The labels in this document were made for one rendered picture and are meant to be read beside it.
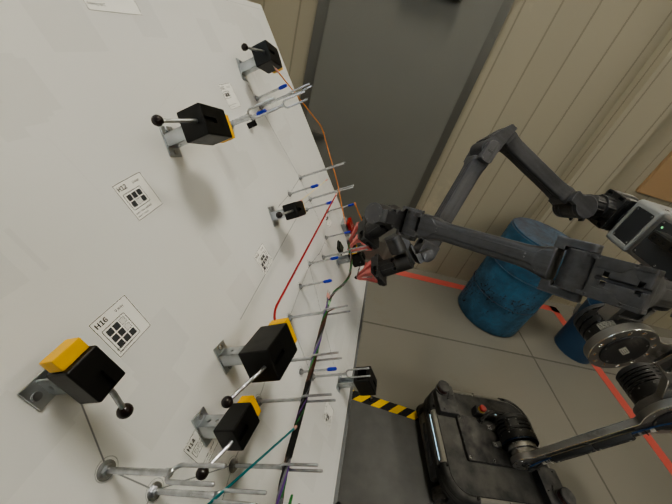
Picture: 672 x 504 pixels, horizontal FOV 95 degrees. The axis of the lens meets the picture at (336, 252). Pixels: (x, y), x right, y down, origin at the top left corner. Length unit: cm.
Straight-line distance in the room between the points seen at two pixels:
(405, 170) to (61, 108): 235
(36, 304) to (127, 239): 11
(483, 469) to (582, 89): 248
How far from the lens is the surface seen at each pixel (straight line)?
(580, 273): 69
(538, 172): 123
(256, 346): 45
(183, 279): 49
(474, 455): 191
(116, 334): 42
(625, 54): 305
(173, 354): 47
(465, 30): 250
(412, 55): 244
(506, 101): 273
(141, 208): 47
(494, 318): 290
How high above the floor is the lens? 170
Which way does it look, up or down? 35 degrees down
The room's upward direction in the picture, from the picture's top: 19 degrees clockwise
